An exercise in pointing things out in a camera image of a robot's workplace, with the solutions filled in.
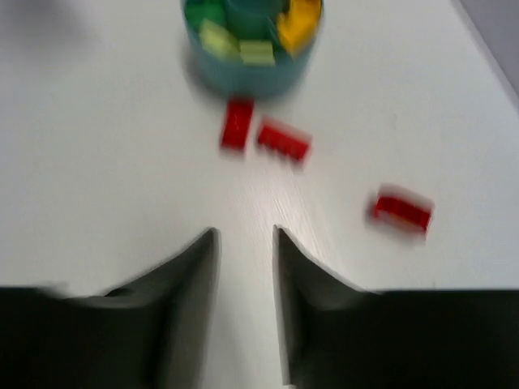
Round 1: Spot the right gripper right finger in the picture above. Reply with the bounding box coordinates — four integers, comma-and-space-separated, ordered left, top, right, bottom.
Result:
273, 227, 518, 388

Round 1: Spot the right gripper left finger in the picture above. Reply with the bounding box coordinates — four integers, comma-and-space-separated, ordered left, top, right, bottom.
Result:
1, 228, 220, 388

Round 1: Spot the red arched lego brick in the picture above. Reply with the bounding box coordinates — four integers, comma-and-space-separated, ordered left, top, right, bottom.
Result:
368, 184, 435, 236

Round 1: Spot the red long lego brick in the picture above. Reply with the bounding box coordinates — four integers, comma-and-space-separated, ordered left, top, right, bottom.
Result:
256, 117, 311, 163

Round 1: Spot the light green curved lego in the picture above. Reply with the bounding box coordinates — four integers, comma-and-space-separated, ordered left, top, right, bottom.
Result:
238, 40, 276, 66

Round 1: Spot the light green square lego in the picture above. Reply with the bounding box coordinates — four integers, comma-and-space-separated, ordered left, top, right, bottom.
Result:
199, 19, 240, 60

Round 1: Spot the orange square lego brick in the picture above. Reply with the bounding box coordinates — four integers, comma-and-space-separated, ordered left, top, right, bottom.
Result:
276, 0, 321, 57

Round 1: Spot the green lego plate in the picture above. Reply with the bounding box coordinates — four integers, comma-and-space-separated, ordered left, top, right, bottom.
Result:
184, 0, 226, 30

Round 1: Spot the teal divided round container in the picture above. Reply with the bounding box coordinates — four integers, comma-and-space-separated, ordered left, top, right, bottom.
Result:
182, 1, 324, 99

